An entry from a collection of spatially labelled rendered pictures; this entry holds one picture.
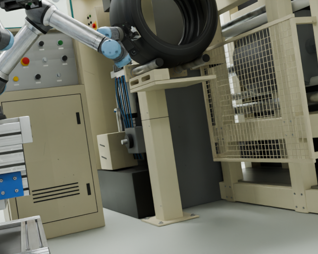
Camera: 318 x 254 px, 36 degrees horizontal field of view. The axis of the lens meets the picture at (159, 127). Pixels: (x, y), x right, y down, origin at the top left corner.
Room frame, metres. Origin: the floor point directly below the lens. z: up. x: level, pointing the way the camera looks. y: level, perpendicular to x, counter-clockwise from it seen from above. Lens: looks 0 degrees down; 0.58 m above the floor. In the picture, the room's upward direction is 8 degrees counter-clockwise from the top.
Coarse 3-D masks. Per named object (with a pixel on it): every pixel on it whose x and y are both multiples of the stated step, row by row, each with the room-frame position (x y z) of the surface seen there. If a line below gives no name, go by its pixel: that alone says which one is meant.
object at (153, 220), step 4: (184, 212) 3.03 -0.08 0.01; (184, 216) 2.90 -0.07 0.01; (188, 216) 2.88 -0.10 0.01; (192, 216) 2.86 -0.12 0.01; (196, 216) 2.86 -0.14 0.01; (144, 220) 2.95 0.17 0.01; (148, 220) 2.94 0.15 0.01; (152, 220) 2.92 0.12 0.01; (156, 220) 2.90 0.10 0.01; (160, 220) 2.88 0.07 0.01; (168, 220) 2.85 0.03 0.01; (172, 220) 2.83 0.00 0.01; (176, 220) 2.81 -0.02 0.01; (180, 220) 2.82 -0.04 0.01; (184, 220) 2.83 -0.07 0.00; (152, 224) 2.84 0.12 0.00; (156, 224) 2.78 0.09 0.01; (160, 224) 2.77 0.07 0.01; (164, 224) 2.77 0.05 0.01
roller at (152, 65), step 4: (152, 60) 2.53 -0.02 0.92; (156, 60) 2.48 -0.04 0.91; (160, 60) 2.49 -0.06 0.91; (144, 64) 2.64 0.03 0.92; (148, 64) 2.57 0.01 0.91; (152, 64) 2.52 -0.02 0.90; (156, 64) 2.48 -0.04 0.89; (160, 64) 2.49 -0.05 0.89; (136, 68) 2.74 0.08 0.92; (140, 68) 2.67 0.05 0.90; (144, 68) 2.62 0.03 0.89; (148, 68) 2.58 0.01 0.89; (152, 68) 2.55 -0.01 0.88; (132, 72) 2.78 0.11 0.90; (136, 72) 2.73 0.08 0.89; (140, 72) 2.69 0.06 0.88; (144, 72) 2.67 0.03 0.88
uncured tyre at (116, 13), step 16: (112, 0) 2.63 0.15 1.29; (128, 0) 2.46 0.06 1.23; (176, 0) 2.87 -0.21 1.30; (192, 0) 2.87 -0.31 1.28; (208, 0) 2.63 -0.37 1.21; (112, 16) 2.60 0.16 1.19; (128, 16) 2.46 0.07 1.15; (192, 16) 2.89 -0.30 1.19; (208, 16) 2.63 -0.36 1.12; (144, 32) 2.47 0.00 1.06; (192, 32) 2.89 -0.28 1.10; (208, 32) 2.62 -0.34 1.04; (144, 48) 2.50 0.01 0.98; (160, 48) 2.50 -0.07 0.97; (176, 48) 2.53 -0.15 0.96; (192, 48) 2.58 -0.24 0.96
